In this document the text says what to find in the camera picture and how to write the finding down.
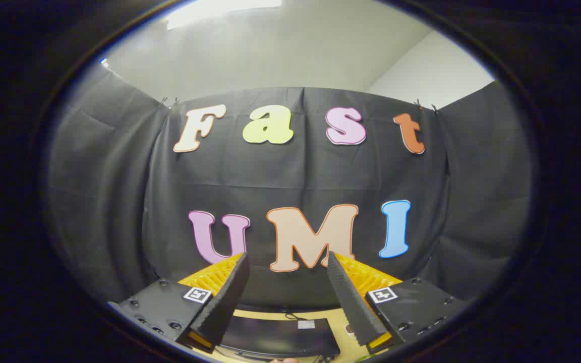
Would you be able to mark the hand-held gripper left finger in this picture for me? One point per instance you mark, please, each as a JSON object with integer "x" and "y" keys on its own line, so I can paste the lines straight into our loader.
{"x": 227, "y": 297}

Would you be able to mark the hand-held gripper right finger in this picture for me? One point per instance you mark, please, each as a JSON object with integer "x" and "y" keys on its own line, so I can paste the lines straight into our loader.
{"x": 351, "y": 297}

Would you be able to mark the black toaster oven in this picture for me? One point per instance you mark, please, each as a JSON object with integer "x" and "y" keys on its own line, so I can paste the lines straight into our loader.
{"x": 275, "y": 337}

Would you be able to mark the ceiling light panel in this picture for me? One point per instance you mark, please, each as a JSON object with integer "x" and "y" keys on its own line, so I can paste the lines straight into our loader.
{"x": 220, "y": 10}

